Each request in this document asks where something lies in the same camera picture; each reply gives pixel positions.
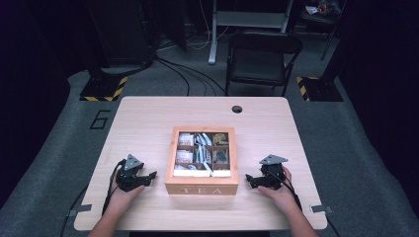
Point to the grey-blue tea packets bunch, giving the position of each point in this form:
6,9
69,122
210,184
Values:
201,151

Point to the dark cluttered cart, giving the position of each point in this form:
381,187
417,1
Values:
321,11

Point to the white metal desk frame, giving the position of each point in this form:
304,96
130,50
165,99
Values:
247,19

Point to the person's left hand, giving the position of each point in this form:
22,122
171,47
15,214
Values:
120,197

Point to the person's right hand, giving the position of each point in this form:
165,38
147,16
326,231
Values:
284,197

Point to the yellow tea packets bunch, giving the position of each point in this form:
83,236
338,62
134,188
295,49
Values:
220,139

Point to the white red-label tea packets bunch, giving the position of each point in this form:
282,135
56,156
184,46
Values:
186,139

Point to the wooden tea box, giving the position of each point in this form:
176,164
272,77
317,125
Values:
201,184

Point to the black folding chair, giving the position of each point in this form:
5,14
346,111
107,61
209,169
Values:
260,62

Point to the dark tea packets bunch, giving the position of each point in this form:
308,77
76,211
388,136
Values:
220,156

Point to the grey tape strip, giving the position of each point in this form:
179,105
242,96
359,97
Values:
80,209
321,208

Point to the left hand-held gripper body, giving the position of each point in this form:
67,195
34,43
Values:
130,179

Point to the black base with yellow stripes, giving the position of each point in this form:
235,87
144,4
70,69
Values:
321,89
102,89

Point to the dark cabinet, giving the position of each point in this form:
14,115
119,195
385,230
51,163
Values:
122,33

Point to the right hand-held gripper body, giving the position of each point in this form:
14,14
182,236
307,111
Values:
272,176

